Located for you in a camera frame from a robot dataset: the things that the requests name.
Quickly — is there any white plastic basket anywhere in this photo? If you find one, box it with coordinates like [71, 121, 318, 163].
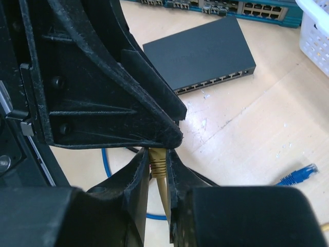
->
[296, 0, 329, 76]

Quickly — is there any yellow ethernet cable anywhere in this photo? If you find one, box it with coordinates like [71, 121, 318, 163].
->
[148, 148, 171, 219]

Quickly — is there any small black network switch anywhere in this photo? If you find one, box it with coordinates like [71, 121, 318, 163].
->
[143, 16, 256, 95]

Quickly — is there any blue ethernet cable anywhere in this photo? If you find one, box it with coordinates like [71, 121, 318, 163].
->
[100, 148, 319, 221]

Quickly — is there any large dark network switch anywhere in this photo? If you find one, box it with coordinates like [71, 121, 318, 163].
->
[138, 0, 303, 28]

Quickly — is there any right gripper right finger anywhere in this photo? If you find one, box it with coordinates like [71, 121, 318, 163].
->
[86, 148, 221, 246]

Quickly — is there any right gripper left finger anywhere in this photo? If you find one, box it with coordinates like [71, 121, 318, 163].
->
[19, 1, 187, 149]

